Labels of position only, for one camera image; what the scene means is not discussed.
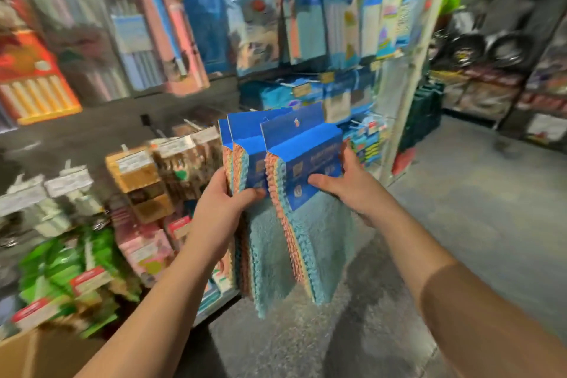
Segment row of white price tags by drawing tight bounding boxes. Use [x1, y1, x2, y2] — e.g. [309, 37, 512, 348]
[0, 164, 95, 217]

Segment row of chopstick packets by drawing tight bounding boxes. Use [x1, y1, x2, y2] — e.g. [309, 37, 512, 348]
[0, 0, 131, 128]

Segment person's left hand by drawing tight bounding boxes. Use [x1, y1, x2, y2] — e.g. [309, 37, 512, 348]
[186, 164, 268, 261]

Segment hanging blue grey packets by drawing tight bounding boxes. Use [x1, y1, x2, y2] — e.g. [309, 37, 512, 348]
[91, 0, 167, 97]

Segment background shelf with boxed goods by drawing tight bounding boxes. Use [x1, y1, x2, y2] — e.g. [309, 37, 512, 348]
[500, 8, 567, 155]

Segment hanging green packets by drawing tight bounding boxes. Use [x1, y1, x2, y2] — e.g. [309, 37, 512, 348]
[11, 225, 131, 341]

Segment teal cloth packets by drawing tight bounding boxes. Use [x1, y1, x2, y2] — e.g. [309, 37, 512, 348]
[193, 252, 237, 314]

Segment hanging pink packets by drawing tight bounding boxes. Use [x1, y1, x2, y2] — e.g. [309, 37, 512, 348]
[140, 0, 213, 100]

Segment hanging brownish packets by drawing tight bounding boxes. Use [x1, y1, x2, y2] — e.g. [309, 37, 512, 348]
[103, 123, 226, 226]

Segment striped sponge packets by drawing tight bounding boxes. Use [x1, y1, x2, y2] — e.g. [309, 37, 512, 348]
[349, 115, 392, 168]

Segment white cloth packets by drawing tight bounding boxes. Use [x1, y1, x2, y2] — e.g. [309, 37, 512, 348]
[320, 0, 363, 70]

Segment red flat goods pile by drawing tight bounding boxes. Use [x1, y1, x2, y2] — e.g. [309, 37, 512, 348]
[392, 146, 418, 178]

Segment hung scouring pad packet bunch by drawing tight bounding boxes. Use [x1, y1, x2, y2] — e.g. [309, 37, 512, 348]
[396, 0, 427, 53]

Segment blue cloth packets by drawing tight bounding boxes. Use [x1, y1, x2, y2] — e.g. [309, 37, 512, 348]
[238, 67, 379, 127]

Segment pale white price tag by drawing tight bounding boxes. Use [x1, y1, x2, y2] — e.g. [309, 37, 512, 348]
[157, 135, 197, 160]
[116, 151, 154, 176]
[190, 126, 221, 146]

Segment teal microfiber packs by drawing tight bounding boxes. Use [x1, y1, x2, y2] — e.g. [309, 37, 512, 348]
[272, 0, 328, 66]

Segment person's right hand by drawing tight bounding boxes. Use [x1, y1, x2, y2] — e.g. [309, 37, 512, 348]
[307, 142, 397, 226]

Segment person's right forearm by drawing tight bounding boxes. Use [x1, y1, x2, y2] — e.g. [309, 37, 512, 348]
[370, 207, 567, 378]

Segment pink goods pile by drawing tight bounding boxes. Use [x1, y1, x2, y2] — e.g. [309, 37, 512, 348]
[109, 207, 193, 288]

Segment brown cardboard box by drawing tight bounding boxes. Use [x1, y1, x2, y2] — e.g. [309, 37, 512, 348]
[0, 326, 109, 378]

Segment dark green goods pile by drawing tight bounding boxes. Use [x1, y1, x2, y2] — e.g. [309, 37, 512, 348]
[397, 76, 448, 155]

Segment hanging blue glove packets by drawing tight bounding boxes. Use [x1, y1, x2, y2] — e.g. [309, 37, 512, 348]
[172, 0, 237, 79]

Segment blue-label white cloth packet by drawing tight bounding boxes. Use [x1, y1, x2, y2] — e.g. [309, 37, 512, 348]
[358, 0, 384, 61]

